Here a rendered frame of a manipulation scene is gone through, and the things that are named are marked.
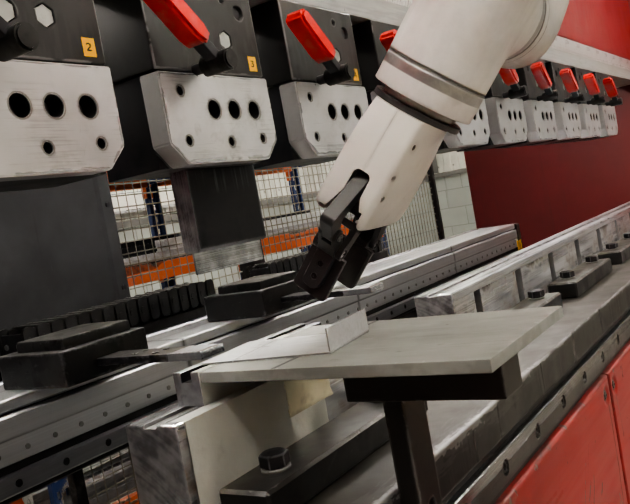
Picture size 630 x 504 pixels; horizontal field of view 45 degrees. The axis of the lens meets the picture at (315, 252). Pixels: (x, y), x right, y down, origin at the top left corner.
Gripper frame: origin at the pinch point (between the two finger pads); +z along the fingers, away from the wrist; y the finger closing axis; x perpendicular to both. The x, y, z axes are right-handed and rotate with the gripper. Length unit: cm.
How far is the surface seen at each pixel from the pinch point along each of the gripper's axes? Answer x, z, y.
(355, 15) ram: -21.1, -18.2, -28.8
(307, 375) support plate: 4.5, 5.7, 7.7
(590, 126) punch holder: -1, -17, -135
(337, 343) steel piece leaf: 4.0, 4.6, 2.0
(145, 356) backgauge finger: -13.8, 19.6, -1.5
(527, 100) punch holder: -9, -17, -92
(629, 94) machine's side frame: -3, -29, -216
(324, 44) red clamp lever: -15.7, -14.9, -12.8
